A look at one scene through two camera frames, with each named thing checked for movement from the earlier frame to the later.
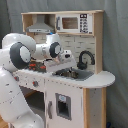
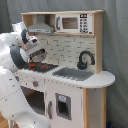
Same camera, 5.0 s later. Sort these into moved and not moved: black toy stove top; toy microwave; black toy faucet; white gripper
Moved: white gripper
Not moved: toy microwave; black toy faucet; black toy stove top
